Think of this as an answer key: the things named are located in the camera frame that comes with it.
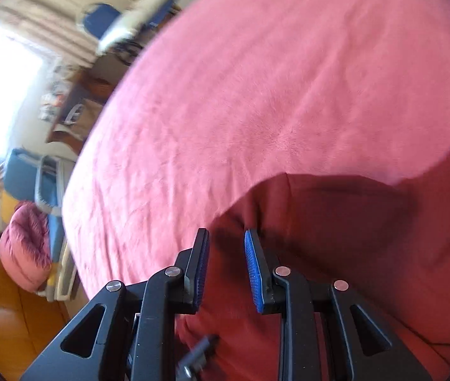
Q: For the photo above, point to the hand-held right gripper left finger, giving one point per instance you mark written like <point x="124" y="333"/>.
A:
<point x="201" y="278"/>

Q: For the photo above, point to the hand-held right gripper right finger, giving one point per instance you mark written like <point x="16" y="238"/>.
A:
<point x="253" y="278"/>

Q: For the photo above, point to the dark red garment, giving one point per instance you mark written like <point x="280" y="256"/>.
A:
<point x="348" y="226"/>

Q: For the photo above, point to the pink puffy jacket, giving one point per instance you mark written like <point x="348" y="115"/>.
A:
<point x="24" y="246"/>

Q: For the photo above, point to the blue chair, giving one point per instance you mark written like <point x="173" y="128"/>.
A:
<point x="18" y="174"/>
<point x="100" y="18"/>

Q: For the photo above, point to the pink bed blanket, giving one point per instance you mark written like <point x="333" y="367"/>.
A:
<point x="288" y="67"/>

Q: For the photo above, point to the wooden side table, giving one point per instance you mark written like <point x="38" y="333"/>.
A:
<point x="86" y="95"/>

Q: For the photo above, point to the patterned window curtain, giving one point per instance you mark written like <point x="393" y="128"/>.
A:
<point x="50" y="27"/>

